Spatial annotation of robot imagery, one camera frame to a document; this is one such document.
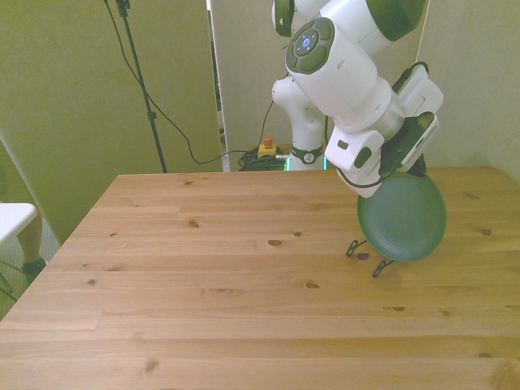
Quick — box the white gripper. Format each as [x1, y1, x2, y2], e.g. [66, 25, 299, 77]
[336, 67, 444, 199]

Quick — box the dark green round plate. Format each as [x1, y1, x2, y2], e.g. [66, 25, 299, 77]
[357, 171, 449, 263]

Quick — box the yellow emergency stop box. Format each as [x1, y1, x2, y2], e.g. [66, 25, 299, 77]
[257, 136, 280, 160]

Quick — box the black tripod stand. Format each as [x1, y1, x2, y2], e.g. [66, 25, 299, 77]
[115, 0, 169, 175]

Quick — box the wide beige partition panel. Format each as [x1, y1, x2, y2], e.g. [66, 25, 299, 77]
[0, 0, 223, 245]

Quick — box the white stool with wooden leg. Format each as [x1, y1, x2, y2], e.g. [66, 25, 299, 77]
[0, 201, 46, 285]

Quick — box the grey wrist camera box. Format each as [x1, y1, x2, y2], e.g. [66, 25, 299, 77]
[380, 112, 442, 176]

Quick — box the black cable along robot arm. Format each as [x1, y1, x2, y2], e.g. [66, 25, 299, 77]
[258, 60, 430, 190]

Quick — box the black wire plate stand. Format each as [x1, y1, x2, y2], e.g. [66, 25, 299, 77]
[345, 238, 396, 279]

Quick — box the dark coiled cable bundle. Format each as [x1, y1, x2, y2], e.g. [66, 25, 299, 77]
[236, 147, 292, 172]

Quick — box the black cable hanging from tripod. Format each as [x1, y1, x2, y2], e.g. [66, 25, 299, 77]
[103, 0, 261, 166]

